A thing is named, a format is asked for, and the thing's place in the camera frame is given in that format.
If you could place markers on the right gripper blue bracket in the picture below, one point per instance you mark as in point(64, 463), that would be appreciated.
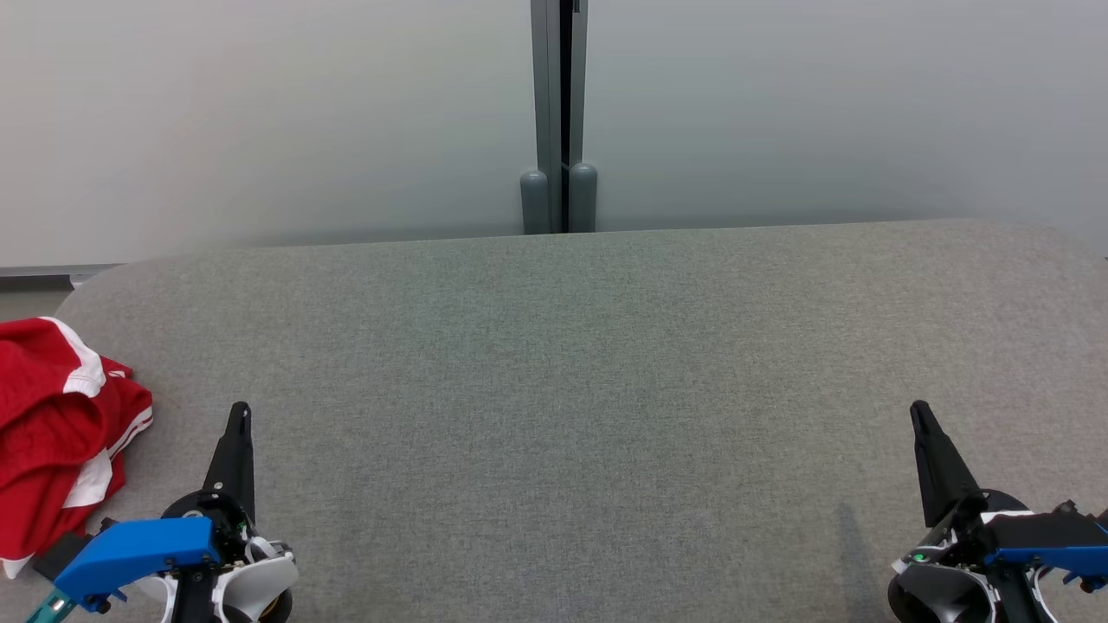
point(1047, 545)

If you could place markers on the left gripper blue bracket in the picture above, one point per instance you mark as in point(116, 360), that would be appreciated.
point(130, 549)

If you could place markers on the red white basketball jersey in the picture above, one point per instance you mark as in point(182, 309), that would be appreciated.
point(43, 472)

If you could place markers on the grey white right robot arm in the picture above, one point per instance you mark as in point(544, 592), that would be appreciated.
point(935, 599)

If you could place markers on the green left camera connector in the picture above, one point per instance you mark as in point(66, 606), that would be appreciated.
point(50, 607)

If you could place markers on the grey wall base rail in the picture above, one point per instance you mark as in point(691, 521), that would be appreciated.
point(43, 275)

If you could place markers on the grey cylinder post foot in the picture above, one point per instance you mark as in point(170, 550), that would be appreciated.
point(582, 199)

